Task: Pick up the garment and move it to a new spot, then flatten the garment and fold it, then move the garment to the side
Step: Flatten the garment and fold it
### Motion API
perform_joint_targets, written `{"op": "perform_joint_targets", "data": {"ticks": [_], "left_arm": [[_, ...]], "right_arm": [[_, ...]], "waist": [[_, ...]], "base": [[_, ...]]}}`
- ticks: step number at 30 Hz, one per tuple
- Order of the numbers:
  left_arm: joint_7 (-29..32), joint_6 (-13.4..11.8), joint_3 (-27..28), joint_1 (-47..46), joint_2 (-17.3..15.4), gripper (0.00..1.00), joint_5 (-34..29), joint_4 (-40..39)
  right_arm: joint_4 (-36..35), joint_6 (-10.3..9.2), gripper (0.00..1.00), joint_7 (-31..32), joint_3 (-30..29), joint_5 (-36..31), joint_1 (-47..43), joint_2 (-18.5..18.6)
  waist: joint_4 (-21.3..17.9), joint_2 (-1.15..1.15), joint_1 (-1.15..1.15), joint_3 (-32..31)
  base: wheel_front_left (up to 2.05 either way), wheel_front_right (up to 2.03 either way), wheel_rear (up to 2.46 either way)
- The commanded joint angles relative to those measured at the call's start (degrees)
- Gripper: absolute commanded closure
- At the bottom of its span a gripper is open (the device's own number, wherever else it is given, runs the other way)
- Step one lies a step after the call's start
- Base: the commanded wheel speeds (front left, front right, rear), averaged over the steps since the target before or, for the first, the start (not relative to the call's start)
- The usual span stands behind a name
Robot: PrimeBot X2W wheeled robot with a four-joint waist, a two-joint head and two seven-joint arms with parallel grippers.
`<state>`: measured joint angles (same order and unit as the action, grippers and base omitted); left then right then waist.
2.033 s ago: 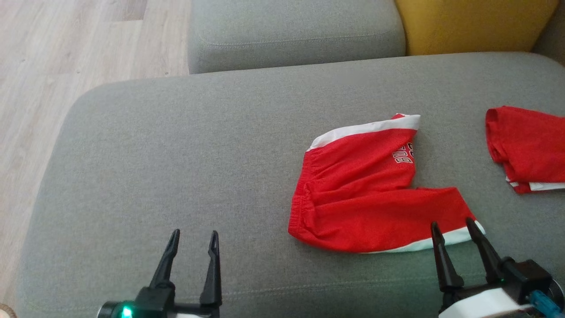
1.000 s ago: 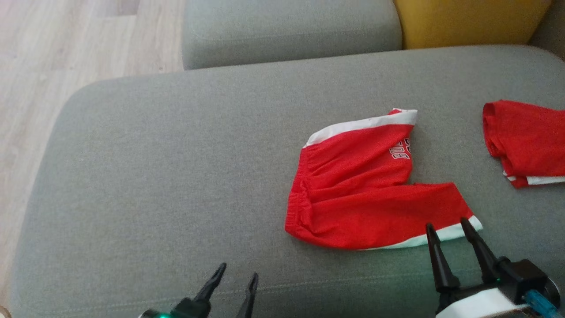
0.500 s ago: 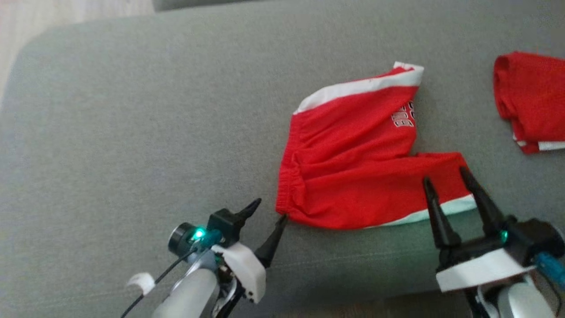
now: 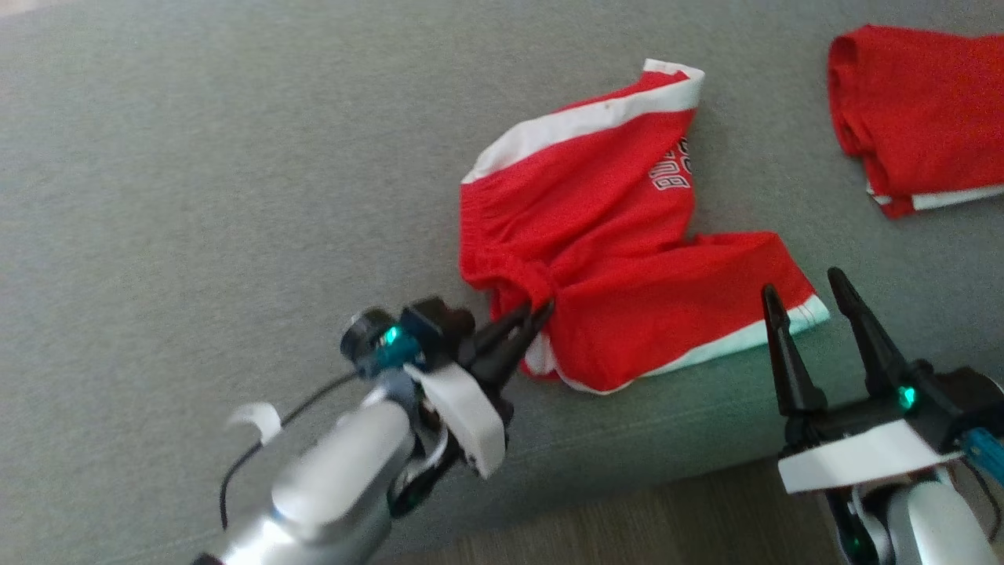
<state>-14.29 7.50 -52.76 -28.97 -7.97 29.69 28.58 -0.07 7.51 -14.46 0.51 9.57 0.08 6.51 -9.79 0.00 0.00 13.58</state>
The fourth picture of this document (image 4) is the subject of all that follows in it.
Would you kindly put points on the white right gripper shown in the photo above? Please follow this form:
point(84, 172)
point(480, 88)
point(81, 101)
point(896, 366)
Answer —
point(863, 451)

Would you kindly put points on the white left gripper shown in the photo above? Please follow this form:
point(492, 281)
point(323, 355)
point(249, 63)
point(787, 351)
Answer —
point(463, 416)

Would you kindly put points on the red white basketball shorts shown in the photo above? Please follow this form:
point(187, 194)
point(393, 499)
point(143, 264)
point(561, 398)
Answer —
point(612, 235)

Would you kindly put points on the red white basketball jersey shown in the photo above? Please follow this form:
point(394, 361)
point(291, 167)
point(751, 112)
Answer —
point(918, 102)

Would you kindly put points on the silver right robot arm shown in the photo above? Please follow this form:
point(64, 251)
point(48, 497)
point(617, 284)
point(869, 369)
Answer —
point(937, 526)

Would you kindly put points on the grey sofa seat cushion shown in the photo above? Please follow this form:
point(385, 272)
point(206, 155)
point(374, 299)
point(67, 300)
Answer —
point(196, 196)

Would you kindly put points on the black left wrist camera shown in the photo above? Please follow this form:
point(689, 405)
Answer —
point(435, 326)

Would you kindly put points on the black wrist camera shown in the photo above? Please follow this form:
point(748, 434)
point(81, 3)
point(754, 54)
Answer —
point(961, 400)
point(435, 326)

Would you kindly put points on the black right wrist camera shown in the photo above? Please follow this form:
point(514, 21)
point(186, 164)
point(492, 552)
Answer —
point(961, 400)

